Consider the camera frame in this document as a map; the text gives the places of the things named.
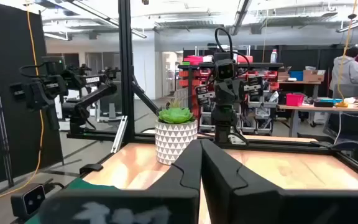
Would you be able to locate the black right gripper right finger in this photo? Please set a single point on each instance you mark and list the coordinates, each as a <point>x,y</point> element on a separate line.
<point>259,205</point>

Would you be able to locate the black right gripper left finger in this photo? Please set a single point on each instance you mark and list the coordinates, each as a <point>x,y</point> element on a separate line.
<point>172,202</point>

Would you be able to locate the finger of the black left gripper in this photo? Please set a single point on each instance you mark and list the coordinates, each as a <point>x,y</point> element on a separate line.
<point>233,91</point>
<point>225,91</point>

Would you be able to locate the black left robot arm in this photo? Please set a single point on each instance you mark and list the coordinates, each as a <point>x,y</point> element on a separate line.
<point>224,121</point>

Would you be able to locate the background black robot arm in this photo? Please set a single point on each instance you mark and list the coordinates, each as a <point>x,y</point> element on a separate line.
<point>89,93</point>

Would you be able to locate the rack with red bins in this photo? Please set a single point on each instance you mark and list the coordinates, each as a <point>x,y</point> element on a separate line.
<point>259,77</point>

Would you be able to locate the pink plastic bin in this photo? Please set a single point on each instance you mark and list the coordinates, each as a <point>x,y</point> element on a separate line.
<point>294,99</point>

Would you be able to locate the succulent in white patterned pot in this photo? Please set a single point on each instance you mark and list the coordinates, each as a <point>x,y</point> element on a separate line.
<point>176,140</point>

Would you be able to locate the blue plastic bin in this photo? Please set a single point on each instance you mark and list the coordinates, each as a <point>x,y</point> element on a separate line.
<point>296,75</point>

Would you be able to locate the brown cardboard box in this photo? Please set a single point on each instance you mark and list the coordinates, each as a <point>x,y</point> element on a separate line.
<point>314,75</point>

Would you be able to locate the silver aluminium bar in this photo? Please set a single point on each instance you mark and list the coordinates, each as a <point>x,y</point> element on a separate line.
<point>119,133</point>

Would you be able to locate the dark green cloth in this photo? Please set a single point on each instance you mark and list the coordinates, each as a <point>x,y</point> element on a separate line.
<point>85,186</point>

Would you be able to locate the wooden work desk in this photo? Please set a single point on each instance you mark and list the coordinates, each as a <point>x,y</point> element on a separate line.
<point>322,109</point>

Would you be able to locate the person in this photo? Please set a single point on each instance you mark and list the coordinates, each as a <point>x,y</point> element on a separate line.
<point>346,71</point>

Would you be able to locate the grey office chair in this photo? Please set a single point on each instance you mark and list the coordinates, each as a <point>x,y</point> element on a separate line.
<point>353,121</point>

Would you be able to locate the background black robot gripper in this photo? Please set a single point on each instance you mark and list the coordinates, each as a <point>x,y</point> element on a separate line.
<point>39,91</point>

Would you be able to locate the black partition panel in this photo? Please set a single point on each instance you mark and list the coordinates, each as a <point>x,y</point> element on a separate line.
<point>14,93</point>

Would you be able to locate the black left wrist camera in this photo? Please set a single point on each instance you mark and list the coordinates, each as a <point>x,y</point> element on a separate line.
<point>225,70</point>

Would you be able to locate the black aluminium table frame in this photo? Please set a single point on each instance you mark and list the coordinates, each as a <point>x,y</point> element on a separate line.
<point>126,62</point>

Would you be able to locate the black table-level camera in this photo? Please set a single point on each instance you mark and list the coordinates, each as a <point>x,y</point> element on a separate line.
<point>28,200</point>

